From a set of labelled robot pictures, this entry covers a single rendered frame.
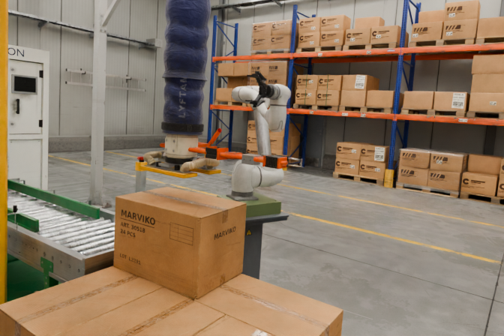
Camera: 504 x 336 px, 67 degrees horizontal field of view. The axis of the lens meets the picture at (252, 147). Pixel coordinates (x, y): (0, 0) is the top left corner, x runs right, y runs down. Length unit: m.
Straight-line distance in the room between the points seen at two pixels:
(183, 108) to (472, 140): 8.48
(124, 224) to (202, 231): 0.53
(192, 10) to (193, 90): 0.39
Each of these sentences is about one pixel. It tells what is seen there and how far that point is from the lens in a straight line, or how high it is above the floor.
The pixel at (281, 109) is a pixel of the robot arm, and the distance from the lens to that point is 2.33.
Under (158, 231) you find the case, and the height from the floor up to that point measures 0.82.
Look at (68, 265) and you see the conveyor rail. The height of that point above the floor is 0.53.
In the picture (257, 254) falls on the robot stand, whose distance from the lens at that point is 2.83.
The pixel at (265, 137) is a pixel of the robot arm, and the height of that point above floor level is 1.27.
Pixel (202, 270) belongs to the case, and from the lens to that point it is 1.93.
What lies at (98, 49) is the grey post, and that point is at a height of 2.16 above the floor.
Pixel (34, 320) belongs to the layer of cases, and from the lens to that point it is 1.93.
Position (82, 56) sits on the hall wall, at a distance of 12.39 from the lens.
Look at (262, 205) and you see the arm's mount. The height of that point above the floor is 0.82.
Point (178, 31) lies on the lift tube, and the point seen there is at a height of 1.82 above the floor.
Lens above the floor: 1.45
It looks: 5 degrees down
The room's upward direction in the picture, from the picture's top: 4 degrees clockwise
